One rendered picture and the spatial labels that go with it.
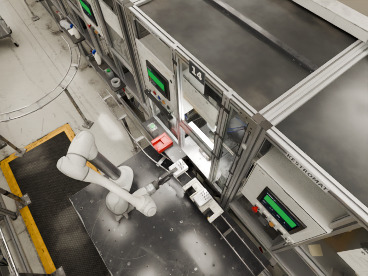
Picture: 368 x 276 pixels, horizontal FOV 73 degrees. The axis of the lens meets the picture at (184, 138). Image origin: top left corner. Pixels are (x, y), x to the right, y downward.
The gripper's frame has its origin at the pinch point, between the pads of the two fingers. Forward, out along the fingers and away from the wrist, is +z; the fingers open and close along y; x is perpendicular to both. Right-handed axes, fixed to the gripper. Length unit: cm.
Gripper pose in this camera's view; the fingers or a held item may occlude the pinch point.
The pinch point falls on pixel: (173, 171)
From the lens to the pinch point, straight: 202.8
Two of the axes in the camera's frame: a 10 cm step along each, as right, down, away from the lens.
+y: -0.4, -4.8, -8.7
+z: 7.9, -5.5, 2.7
